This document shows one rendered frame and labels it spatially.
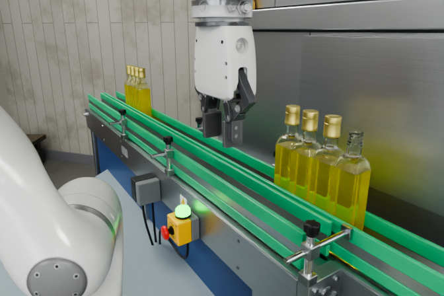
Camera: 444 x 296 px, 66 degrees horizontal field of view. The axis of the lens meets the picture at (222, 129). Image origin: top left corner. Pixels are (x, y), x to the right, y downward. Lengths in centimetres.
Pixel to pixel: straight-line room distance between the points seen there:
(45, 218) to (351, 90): 68
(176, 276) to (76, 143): 326
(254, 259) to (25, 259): 48
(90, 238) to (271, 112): 76
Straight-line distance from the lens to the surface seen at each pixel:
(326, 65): 90
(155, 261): 126
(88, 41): 391
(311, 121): 77
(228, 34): 45
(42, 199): 50
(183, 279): 118
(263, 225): 78
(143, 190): 120
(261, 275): 82
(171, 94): 347
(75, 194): 57
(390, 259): 71
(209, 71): 48
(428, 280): 69
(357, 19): 86
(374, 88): 83
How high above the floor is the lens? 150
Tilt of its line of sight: 16 degrees down
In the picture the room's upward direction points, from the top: straight up
